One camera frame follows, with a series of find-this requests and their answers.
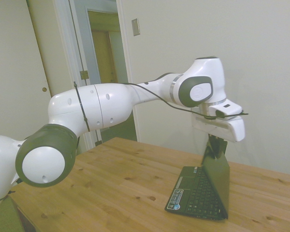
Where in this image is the wooden hallway door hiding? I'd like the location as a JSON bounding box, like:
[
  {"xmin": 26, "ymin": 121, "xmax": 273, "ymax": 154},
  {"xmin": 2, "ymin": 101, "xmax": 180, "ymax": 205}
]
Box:
[{"xmin": 91, "ymin": 30, "xmax": 119, "ymax": 84}]

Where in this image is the black strap around arm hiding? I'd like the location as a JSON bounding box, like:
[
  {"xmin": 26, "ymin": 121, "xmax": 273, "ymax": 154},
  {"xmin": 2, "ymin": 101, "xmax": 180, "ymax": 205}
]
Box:
[{"xmin": 73, "ymin": 81, "xmax": 91, "ymax": 132}]

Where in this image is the black netbook laptop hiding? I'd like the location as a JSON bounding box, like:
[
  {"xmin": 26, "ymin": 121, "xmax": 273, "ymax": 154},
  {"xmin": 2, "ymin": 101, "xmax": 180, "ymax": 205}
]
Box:
[{"xmin": 164, "ymin": 141, "xmax": 231, "ymax": 221}]

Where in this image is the white closet door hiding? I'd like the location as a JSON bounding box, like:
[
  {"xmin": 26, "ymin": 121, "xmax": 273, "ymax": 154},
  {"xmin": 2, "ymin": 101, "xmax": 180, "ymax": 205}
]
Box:
[{"xmin": 26, "ymin": 0, "xmax": 87, "ymax": 97}]

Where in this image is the metal wall switch plate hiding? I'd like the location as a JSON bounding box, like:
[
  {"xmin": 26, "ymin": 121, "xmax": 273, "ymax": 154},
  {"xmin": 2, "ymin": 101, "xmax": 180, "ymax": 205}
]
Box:
[{"xmin": 131, "ymin": 18, "xmax": 141, "ymax": 37}]

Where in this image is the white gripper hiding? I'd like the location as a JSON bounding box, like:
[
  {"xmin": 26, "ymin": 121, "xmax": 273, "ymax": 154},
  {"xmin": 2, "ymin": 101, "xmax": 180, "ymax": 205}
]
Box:
[{"xmin": 192, "ymin": 99, "xmax": 246, "ymax": 159}]

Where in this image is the white open door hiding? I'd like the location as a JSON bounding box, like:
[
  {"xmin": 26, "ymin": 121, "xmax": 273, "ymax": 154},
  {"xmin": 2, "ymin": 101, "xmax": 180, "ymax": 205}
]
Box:
[{"xmin": 69, "ymin": 0, "xmax": 104, "ymax": 146}]

